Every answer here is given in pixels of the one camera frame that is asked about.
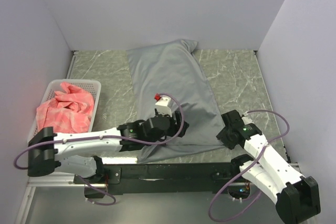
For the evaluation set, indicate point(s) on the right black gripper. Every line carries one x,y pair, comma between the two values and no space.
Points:
221,135

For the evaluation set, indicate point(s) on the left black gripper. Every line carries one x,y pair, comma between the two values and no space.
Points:
175,128

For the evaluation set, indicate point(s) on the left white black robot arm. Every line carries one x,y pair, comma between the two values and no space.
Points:
50,151

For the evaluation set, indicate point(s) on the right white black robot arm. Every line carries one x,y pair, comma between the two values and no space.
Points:
296,197

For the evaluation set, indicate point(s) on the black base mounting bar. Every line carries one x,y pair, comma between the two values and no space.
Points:
164,186

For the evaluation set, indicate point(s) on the white plastic basket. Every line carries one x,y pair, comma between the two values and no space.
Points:
91,86

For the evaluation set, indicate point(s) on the pink crumpled cloth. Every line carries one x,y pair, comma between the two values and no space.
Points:
69,111

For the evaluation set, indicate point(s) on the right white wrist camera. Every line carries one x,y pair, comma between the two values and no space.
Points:
246,119

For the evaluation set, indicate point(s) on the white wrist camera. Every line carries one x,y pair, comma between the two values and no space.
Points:
163,105
246,119

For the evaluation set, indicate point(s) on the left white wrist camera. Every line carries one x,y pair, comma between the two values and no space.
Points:
163,105

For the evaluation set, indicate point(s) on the aluminium frame rail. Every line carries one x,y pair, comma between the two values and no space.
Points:
47,179

